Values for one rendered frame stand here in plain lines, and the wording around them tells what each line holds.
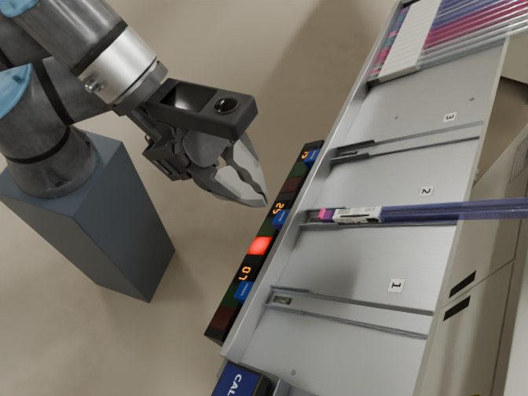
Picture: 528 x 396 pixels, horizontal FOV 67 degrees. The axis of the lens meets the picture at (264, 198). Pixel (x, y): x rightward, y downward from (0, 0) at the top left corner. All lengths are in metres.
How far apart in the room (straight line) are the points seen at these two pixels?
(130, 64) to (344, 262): 0.29
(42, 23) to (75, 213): 0.42
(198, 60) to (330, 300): 1.50
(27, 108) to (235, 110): 0.37
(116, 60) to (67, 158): 0.37
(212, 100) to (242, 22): 1.58
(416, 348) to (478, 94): 0.30
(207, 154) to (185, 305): 0.83
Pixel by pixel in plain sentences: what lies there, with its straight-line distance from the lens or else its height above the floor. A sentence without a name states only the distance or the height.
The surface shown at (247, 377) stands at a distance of 0.38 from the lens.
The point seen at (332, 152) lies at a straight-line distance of 0.57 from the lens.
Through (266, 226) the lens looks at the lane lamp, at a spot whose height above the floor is 0.66.
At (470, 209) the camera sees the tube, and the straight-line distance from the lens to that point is 0.40.
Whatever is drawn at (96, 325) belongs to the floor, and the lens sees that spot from 1.30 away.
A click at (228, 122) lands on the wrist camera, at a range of 0.39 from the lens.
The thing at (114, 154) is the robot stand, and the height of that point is 0.55.
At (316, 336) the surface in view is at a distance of 0.41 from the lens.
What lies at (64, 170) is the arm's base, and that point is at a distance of 0.78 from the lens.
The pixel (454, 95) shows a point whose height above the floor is 0.82.
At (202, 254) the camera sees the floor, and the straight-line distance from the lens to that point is 1.29.
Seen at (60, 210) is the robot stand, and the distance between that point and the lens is 0.80.
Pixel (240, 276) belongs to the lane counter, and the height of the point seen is 0.66.
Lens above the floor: 1.18
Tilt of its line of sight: 60 degrees down
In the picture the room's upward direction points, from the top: straight up
